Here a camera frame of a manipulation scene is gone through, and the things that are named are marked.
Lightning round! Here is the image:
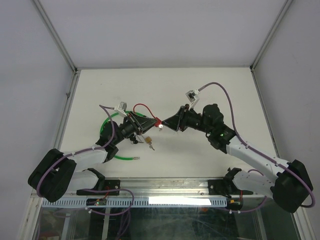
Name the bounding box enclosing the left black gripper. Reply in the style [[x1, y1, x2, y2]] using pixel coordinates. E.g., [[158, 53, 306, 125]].
[[112, 111, 158, 146]]

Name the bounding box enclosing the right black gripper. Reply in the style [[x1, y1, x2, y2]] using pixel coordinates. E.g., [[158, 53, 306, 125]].
[[161, 104, 213, 135]]

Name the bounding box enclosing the red cable seal tag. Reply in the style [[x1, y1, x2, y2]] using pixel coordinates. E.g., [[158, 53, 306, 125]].
[[132, 103, 163, 128]]

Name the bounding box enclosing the brass padlock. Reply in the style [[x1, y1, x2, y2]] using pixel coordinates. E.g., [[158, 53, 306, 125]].
[[137, 134, 152, 145]]

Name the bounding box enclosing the black-headed key pair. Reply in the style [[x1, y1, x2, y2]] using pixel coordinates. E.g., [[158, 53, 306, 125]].
[[131, 139, 144, 145]]

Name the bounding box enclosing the green cable bike lock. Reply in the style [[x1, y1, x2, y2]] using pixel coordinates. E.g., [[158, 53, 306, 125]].
[[99, 112, 140, 161]]

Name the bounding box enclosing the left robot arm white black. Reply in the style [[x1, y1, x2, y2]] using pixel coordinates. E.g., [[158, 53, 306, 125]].
[[27, 111, 157, 203]]

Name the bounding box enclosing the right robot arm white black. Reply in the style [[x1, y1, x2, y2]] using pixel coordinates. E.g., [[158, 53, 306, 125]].
[[162, 104, 316, 213]]

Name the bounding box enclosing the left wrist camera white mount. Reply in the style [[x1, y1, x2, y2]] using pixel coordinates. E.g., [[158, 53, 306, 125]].
[[114, 101, 127, 118]]

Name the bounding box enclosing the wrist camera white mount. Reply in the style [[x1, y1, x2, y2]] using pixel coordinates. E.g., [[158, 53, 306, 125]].
[[185, 89, 200, 109], [114, 101, 127, 118]]

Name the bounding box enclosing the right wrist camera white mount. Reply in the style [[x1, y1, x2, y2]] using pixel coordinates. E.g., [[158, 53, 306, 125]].
[[185, 89, 200, 109]]

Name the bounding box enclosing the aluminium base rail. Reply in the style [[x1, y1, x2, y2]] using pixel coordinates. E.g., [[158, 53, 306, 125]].
[[31, 176, 301, 198]]

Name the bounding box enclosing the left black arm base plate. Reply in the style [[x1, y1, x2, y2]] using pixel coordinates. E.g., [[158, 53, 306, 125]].
[[76, 178, 121, 196]]

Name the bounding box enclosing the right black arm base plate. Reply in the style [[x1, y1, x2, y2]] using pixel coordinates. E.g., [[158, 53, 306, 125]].
[[207, 178, 254, 198]]

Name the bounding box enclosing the grey slotted cable duct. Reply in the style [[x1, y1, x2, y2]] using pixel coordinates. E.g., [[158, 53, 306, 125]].
[[42, 196, 227, 209]]

